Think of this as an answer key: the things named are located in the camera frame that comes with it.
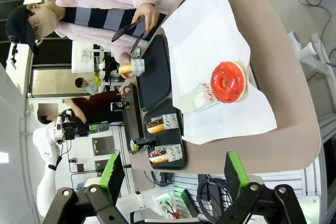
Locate background person in dark clothes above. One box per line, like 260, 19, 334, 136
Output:
62, 91, 124, 126

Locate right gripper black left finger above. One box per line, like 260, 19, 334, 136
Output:
43, 152, 132, 224

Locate black cap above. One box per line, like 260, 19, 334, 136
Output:
5, 5, 39, 56

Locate large white paper sheet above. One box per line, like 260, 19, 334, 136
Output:
160, 0, 278, 145

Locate red glazed donut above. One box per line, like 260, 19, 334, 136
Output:
210, 61, 247, 103

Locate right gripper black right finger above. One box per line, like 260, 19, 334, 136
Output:
207, 151, 308, 224

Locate chocolate donut with pink sprinkles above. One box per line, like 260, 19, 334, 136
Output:
148, 149, 170, 164

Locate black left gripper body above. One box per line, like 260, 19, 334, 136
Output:
75, 123, 91, 137

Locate background person with black hair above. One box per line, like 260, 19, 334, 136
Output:
36, 102, 64, 127

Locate beige face mask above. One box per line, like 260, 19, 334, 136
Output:
27, 8, 60, 38

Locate person's right hand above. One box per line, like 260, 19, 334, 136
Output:
118, 52, 136, 79

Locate plain glazed donut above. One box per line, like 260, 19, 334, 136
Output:
119, 63, 133, 74

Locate white printed paper sleeve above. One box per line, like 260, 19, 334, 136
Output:
179, 81, 219, 114
130, 58, 145, 77
155, 144, 182, 162
162, 113, 181, 131

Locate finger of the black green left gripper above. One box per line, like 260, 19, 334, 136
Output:
88, 121, 110, 133

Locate chocolate glazed donut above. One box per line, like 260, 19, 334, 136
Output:
146, 118, 165, 134

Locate black Pepsi can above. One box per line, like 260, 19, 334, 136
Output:
110, 101, 131, 112
130, 136, 158, 154

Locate grey metal panel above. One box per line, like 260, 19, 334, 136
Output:
91, 136, 116, 156
94, 159, 109, 172

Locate dark serving tongs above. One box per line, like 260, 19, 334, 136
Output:
111, 15, 148, 54

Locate person's left hand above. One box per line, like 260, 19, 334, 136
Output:
132, 3, 160, 35

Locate white metal stand base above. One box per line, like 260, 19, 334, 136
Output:
288, 31, 336, 83

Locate black plastic tray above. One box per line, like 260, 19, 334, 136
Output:
143, 105, 187, 170
135, 34, 173, 112

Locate black cable bundle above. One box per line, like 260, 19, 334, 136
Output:
196, 176, 233, 210

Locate background person in white shirt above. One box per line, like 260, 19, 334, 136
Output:
75, 77, 102, 95

